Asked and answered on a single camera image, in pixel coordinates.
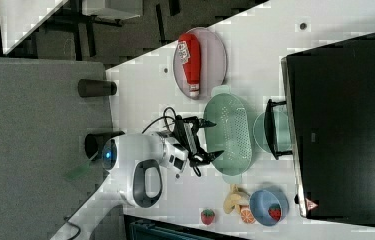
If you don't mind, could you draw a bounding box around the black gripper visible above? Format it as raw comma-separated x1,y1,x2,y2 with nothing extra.
172,115,224,167

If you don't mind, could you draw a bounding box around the green plastic strainer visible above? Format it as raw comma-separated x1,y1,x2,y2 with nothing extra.
203,85,253,184

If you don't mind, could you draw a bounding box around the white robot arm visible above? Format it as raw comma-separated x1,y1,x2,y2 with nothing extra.
50,115,222,240

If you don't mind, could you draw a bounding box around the toy banana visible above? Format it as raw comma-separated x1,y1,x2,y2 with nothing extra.
223,184,249,214

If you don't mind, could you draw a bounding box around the green plastic mug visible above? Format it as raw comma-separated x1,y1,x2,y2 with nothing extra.
253,111,291,153

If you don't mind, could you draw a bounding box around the toy strawberry on table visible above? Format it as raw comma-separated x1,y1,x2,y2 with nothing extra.
201,209,215,225

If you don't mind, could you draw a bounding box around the blue plastic bowl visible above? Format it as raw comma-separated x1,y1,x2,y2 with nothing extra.
249,187,289,226

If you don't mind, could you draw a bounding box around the toy orange slice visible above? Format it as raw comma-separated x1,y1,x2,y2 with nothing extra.
240,207,255,224

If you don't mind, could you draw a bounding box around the grey round plate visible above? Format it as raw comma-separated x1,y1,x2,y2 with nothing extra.
173,27,227,100

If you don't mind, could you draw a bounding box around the red ketchup bottle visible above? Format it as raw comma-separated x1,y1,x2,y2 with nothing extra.
177,33,201,98

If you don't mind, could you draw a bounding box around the toy strawberry in bowl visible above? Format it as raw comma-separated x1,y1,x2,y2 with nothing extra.
268,204,282,221

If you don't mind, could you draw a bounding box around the black cylindrical utensil holder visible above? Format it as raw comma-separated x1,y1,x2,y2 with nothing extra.
84,131,124,160

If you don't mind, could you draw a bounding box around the dark brown cup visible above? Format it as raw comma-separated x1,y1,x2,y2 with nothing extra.
78,79,117,98

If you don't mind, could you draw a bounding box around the grey partition panel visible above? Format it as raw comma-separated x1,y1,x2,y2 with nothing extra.
0,58,112,240

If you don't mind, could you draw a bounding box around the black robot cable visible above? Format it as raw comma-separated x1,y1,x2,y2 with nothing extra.
141,106,184,135

